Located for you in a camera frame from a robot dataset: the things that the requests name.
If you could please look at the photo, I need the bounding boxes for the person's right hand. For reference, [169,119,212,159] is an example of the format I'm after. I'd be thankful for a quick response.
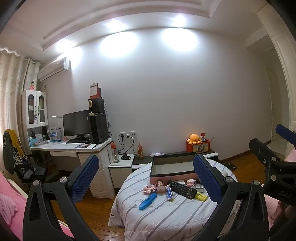
[273,200,296,234]

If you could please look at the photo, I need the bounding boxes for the black speaker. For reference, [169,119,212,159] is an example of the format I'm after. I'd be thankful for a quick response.
[88,98,105,114]

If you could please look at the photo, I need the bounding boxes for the blue yellow card pack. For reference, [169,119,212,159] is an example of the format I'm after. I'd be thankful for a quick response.
[165,185,174,202]

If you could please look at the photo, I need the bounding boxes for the pink blanket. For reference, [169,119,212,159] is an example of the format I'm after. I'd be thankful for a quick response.
[0,171,75,241]

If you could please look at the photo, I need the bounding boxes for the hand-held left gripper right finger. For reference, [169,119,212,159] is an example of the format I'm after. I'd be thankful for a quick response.
[193,154,270,241]

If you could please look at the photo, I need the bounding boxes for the white desk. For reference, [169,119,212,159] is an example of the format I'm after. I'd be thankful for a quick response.
[31,138,116,198]

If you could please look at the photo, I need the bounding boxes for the black topped low cabinet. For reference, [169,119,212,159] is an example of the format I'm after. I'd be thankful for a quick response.
[132,150,219,166]

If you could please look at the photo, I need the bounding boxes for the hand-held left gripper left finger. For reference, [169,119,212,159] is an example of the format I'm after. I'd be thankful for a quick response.
[22,154,102,241]

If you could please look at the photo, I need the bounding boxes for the pink storage box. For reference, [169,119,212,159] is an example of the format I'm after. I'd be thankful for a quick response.
[150,152,200,184]

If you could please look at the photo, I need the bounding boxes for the pink printed bedsheet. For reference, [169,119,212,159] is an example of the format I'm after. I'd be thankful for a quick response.
[284,148,296,162]

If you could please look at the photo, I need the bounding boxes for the red desk calendar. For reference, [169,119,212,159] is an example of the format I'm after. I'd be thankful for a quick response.
[90,82,102,100]

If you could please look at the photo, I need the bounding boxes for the black keyboard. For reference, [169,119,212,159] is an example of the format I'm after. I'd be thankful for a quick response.
[66,138,91,144]

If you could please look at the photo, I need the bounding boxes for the orange octopus plush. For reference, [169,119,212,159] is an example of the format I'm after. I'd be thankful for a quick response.
[187,134,201,145]

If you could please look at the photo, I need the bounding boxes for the white nightstand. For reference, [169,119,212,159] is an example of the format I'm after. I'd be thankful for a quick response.
[108,153,135,189]

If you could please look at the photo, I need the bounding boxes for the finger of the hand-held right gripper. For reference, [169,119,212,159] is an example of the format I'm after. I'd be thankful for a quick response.
[249,138,282,180]
[276,124,296,144]

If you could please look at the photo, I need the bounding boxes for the black office chair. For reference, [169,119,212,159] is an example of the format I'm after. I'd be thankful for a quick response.
[3,129,47,186]

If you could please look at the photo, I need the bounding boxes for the yellow leopard print cloth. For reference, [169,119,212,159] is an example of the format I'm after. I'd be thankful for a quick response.
[3,129,29,175]

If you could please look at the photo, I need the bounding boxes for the striped white quilt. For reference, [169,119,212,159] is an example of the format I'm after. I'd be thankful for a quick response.
[108,160,238,241]

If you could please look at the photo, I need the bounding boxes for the beige curtain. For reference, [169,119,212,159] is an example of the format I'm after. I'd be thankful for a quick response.
[0,46,38,163]

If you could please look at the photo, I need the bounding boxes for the white glass door cabinet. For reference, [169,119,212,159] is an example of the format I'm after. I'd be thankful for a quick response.
[22,90,50,147]

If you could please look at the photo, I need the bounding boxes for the black computer tower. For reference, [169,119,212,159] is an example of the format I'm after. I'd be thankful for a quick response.
[89,113,110,144]

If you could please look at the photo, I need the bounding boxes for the white air conditioner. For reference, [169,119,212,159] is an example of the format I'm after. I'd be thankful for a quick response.
[38,57,70,82]

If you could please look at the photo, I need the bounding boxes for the white door frame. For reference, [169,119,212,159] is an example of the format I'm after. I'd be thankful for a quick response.
[243,0,296,160]

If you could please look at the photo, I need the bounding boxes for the red capped water bottle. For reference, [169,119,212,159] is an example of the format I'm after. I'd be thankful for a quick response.
[110,142,120,163]

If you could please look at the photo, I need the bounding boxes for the black computer monitor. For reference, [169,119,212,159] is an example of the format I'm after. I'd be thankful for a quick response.
[63,109,92,139]

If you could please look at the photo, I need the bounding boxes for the black power cables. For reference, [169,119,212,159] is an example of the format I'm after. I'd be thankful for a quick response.
[117,134,135,155]

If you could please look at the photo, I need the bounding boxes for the red printed box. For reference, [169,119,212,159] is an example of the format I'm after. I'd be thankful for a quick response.
[186,139,210,153]

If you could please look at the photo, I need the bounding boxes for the black remote control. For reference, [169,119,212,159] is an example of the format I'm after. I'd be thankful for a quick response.
[167,179,197,200]

